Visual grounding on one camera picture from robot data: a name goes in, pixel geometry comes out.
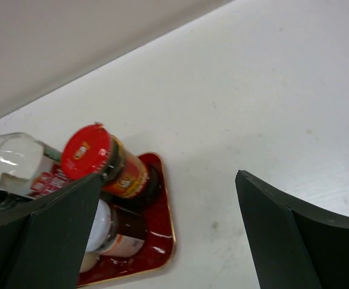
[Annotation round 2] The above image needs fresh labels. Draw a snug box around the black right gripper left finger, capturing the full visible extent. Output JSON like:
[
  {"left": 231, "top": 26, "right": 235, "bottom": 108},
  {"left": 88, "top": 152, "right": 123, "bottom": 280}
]
[{"left": 0, "top": 174, "right": 102, "bottom": 288}]

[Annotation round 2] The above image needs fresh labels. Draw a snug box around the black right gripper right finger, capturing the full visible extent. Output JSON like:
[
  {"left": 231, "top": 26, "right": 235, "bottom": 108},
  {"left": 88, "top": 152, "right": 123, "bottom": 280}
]
[{"left": 235, "top": 170, "right": 349, "bottom": 288}]

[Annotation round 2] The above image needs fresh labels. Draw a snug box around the grey lid spice jar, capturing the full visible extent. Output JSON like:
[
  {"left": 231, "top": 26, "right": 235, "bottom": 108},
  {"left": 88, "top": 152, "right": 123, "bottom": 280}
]
[{"left": 79, "top": 252, "right": 99, "bottom": 273}]

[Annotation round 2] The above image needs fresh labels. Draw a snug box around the black cap clear bottle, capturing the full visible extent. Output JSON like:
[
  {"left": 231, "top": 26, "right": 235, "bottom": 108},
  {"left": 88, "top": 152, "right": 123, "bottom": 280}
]
[{"left": 0, "top": 190, "right": 31, "bottom": 213}]

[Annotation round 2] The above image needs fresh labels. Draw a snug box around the white lid spice jar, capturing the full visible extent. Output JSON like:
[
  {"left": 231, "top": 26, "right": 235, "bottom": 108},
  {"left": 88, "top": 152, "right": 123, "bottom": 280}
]
[{"left": 85, "top": 200, "right": 147, "bottom": 258}]

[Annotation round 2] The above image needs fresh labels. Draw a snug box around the dark red sauce bottle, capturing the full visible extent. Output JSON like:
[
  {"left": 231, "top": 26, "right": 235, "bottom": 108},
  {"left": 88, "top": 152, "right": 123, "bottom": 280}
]
[{"left": 0, "top": 132, "right": 72, "bottom": 199}]

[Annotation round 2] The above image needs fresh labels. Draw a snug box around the red lid white jar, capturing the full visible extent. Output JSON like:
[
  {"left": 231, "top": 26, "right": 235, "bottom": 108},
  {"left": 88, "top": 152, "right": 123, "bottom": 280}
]
[{"left": 61, "top": 123, "right": 150, "bottom": 199}]

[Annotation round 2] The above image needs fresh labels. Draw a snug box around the red lacquer tray gold rim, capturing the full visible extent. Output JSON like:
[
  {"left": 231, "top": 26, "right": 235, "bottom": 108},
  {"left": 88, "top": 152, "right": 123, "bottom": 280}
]
[{"left": 76, "top": 152, "right": 176, "bottom": 288}]

